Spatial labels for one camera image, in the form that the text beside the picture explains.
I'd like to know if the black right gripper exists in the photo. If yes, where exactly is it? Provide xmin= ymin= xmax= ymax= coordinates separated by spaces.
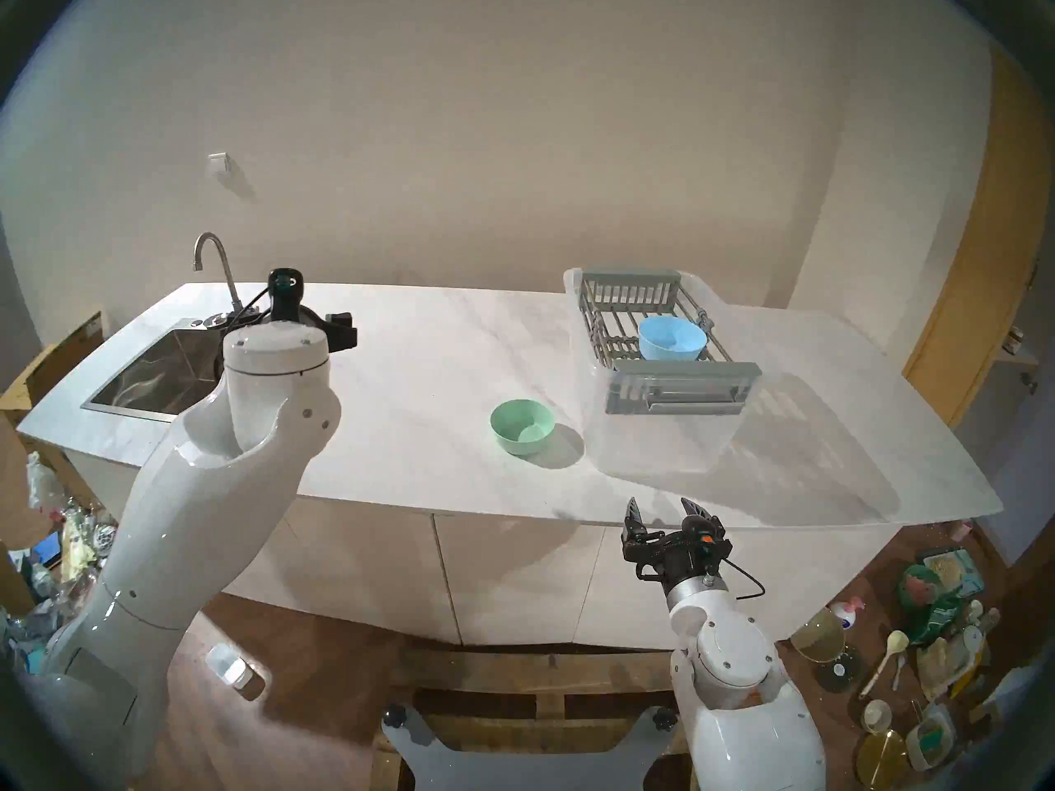
xmin=621 ymin=497 xmax=734 ymax=597

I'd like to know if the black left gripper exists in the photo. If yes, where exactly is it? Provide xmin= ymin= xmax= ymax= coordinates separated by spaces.
xmin=243 ymin=303 xmax=358 ymax=353

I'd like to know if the green plastic bowl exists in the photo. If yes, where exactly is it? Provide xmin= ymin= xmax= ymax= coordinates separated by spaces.
xmin=490 ymin=399 xmax=556 ymax=456

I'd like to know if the blue plastic bowl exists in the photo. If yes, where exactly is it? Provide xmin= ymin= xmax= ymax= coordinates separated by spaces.
xmin=639 ymin=316 xmax=708 ymax=362

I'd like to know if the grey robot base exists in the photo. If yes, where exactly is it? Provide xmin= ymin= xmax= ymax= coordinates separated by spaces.
xmin=381 ymin=705 xmax=681 ymax=791

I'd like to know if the grey dish drying rack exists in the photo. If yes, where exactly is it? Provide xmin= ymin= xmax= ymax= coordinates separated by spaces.
xmin=577 ymin=270 xmax=762 ymax=415

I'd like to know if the round yellow plate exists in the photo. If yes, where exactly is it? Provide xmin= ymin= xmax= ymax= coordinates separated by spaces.
xmin=855 ymin=730 xmax=912 ymax=790

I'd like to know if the clear plastic storage bin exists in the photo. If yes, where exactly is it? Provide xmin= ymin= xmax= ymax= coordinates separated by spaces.
xmin=563 ymin=268 xmax=792 ymax=475

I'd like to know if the steel gooseneck faucet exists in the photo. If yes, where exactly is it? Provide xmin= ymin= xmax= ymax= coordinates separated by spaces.
xmin=193 ymin=232 xmax=248 ymax=316

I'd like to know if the white kitchen counter cabinet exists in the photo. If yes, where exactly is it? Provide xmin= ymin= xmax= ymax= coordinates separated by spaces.
xmin=16 ymin=283 xmax=1004 ymax=650

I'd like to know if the yellow glass lid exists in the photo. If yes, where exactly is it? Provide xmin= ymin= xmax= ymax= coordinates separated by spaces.
xmin=790 ymin=606 xmax=848 ymax=664

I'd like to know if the stainless steel sink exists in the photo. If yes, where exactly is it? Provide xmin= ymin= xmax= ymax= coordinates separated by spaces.
xmin=81 ymin=318 xmax=248 ymax=424

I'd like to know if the dark glass lid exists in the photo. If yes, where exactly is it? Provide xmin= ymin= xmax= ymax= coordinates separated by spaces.
xmin=816 ymin=645 xmax=862 ymax=693

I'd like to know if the cream plastic spoon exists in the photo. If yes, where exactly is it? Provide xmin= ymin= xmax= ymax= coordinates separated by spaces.
xmin=861 ymin=630 xmax=910 ymax=698

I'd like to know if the green snack bag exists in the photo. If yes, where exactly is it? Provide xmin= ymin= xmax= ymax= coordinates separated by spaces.
xmin=898 ymin=563 xmax=965 ymax=646

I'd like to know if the cardboard box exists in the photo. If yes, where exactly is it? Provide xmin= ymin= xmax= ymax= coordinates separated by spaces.
xmin=0 ymin=310 xmax=108 ymax=424

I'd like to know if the teal food box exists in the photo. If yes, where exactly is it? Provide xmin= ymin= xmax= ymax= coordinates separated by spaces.
xmin=921 ymin=548 xmax=986 ymax=597

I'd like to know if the white crumpled plastic bag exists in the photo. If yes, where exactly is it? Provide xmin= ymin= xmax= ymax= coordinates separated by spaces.
xmin=26 ymin=452 xmax=67 ymax=514

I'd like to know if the white container green sponge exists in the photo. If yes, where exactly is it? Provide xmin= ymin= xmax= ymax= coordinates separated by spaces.
xmin=905 ymin=703 xmax=957 ymax=772

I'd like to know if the small white plastic container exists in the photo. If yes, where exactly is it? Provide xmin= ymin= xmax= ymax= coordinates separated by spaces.
xmin=204 ymin=643 xmax=252 ymax=687

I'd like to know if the wooden door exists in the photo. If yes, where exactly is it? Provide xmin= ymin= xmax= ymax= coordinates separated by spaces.
xmin=903 ymin=48 xmax=1055 ymax=428

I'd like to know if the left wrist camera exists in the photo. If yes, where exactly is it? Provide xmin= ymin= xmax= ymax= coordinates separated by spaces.
xmin=268 ymin=268 xmax=304 ymax=321

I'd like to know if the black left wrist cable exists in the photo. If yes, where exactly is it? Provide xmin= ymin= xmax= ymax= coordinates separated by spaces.
xmin=223 ymin=285 xmax=274 ymax=337

